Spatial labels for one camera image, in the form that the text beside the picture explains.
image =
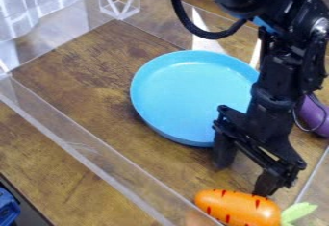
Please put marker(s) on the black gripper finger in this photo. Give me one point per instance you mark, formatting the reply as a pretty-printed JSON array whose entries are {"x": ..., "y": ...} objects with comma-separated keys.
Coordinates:
[
  {"x": 224, "y": 151},
  {"x": 267, "y": 183}
]

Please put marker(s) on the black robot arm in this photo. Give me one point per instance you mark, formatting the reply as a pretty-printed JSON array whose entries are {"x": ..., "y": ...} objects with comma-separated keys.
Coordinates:
[{"x": 294, "y": 34}]

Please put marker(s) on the orange toy carrot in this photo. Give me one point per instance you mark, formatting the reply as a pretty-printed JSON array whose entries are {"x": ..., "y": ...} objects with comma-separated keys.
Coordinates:
[{"x": 242, "y": 209}]

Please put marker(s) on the clear acrylic enclosure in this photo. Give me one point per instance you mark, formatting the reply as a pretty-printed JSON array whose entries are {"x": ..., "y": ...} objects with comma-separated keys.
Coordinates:
[{"x": 76, "y": 151}]

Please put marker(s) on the purple toy eggplant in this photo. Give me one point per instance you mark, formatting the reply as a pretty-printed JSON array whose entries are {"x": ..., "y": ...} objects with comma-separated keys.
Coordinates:
[{"x": 314, "y": 114}]

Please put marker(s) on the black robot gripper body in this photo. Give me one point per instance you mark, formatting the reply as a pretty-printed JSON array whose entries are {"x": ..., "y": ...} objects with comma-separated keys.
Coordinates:
[{"x": 259, "y": 131}]

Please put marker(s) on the blue object at corner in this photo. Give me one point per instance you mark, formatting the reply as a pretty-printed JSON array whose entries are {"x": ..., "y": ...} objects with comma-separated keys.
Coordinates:
[{"x": 9, "y": 208}]

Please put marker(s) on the blue round plate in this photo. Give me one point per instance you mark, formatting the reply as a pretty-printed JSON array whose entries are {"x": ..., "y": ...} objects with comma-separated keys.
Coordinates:
[{"x": 177, "y": 88}]

